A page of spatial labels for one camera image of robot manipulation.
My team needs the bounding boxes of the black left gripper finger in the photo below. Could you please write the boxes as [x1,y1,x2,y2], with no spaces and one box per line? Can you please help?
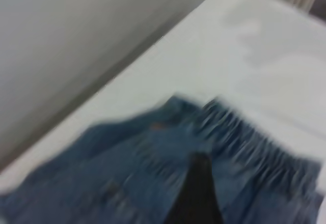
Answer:
[165,152,225,224]

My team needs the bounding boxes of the blue denim kids pants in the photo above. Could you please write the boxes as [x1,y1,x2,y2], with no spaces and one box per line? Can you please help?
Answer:
[0,95,324,224]

